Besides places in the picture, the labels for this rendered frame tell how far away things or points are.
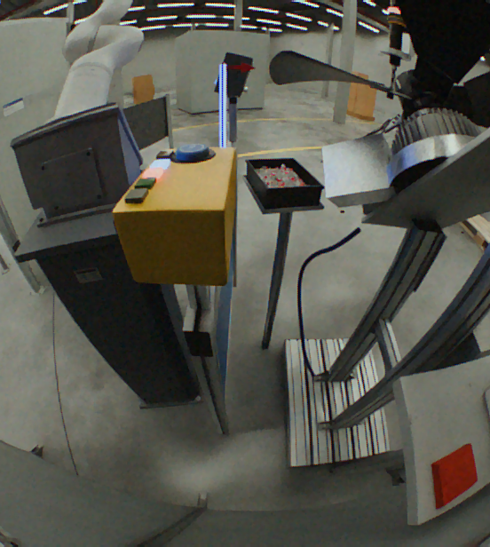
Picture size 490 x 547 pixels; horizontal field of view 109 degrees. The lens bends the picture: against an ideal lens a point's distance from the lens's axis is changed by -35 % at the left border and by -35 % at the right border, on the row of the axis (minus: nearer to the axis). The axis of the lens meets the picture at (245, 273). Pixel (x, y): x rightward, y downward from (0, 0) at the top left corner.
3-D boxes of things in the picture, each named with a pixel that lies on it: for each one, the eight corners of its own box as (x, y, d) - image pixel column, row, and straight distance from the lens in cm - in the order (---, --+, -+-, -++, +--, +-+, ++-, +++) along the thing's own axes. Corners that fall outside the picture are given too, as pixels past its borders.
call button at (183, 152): (206, 165, 30) (206, 151, 30) (172, 166, 31) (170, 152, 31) (211, 154, 34) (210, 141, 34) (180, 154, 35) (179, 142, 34)
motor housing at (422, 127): (452, 212, 72) (442, 165, 77) (516, 183, 59) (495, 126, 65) (378, 197, 58) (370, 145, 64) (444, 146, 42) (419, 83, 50)
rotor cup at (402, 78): (469, 127, 67) (450, 87, 75) (437, 95, 56) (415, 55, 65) (426, 147, 72) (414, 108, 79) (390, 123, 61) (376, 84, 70)
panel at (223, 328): (225, 420, 109) (209, 336, 47) (221, 420, 109) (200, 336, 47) (233, 272, 150) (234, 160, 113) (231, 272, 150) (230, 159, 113)
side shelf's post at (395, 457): (338, 474, 125) (486, 431, 55) (329, 476, 124) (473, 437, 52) (337, 466, 125) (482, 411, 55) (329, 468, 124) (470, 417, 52)
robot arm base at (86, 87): (19, 130, 56) (43, 67, 68) (50, 170, 70) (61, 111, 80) (110, 107, 49) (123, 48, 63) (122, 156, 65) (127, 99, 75)
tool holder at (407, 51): (423, 67, 64) (426, 30, 66) (412, 58, 58) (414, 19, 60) (388, 57, 68) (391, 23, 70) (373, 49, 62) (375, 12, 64)
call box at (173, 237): (227, 297, 27) (225, 207, 20) (137, 292, 30) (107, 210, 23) (235, 212, 39) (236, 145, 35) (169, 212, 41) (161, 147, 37)
